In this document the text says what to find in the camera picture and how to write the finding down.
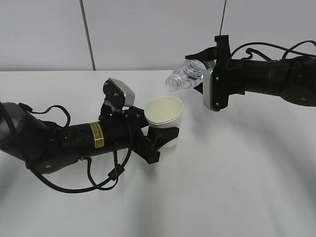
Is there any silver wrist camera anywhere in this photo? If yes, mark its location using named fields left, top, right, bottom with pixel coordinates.
left=202, top=69, right=229, bottom=112
left=103, top=78, right=135, bottom=111

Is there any white paper cup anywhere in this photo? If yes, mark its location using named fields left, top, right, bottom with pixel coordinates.
left=144, top=96, right=184, bottom=149

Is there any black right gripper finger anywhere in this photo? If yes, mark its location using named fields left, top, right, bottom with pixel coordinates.
left=185, top=48, right=217, bottom=61
left=194, top=83, right=203, bottom=94

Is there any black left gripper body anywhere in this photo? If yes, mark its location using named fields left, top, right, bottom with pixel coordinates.
left=99, top=106, right=160, bottom=164

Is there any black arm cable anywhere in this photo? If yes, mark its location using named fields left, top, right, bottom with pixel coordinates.
left=19, top=105, right=133, bottom=195
left=228, top=40, right=316, bottom=67

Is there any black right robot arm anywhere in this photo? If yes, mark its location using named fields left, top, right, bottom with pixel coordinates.
left=185, top=35, right=316, bottom=112

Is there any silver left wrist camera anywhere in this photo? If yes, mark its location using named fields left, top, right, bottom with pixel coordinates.
left=103, top=78, right=135, bottom=111

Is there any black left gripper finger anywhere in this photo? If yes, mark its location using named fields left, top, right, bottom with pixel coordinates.
left=122, top=106, right=146, bottom=123
left=148, top=127, right=180, bottom=151

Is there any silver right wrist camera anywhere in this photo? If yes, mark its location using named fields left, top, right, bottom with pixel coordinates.
left=202, top=69, right=229, bottom=112

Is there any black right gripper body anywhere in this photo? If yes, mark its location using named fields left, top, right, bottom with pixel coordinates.
left=213, top=36, right=245, bottom=96

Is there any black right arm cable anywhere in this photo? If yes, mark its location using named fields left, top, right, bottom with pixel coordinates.
left=228, top=40, right=316, bottom=67

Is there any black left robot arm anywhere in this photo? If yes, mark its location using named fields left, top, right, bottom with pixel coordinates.
left=3, top=102, right=179, bottom=174

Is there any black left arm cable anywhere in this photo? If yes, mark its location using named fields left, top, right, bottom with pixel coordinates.
left=19, top=105, right=133, bottom=195

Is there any clear water bottle green label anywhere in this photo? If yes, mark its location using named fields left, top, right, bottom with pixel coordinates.
left=165, top=60, right=206, bottom=92

